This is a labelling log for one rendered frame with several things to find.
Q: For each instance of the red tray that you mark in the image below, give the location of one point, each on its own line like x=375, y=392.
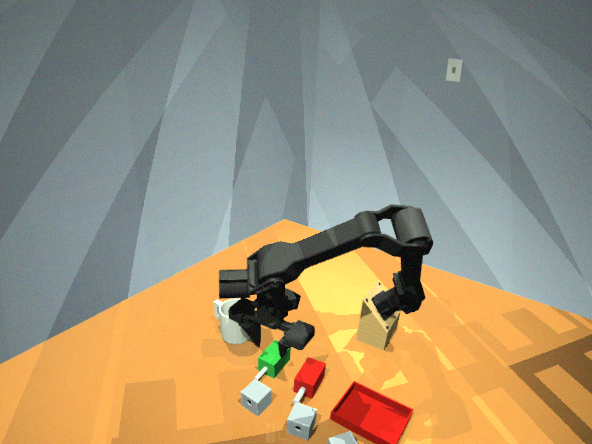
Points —
x=372, y=415

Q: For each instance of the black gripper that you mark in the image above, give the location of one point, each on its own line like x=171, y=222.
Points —
x=271, y=315

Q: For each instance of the red block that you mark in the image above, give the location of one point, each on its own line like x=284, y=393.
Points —
x=308, y=379

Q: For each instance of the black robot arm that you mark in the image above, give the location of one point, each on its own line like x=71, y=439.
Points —
x=275, y=265

